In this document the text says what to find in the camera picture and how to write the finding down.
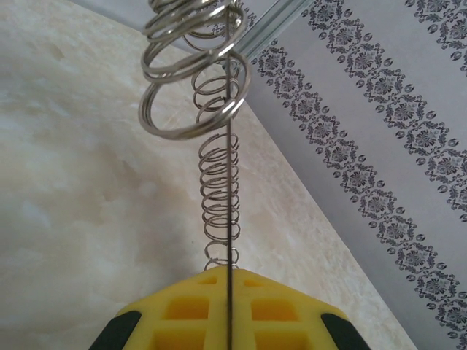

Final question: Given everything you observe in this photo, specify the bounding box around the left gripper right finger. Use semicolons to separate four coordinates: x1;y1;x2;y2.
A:
231;268;369;350

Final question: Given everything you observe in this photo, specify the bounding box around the silver bead bracelet chain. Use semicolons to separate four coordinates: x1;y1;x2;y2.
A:
139;0;255;350

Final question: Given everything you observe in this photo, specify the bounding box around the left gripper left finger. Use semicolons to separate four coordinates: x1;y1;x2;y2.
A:
89;265;231;350

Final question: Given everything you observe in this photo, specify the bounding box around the aluminium frame post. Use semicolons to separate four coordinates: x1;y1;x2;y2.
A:
233;0;311;61

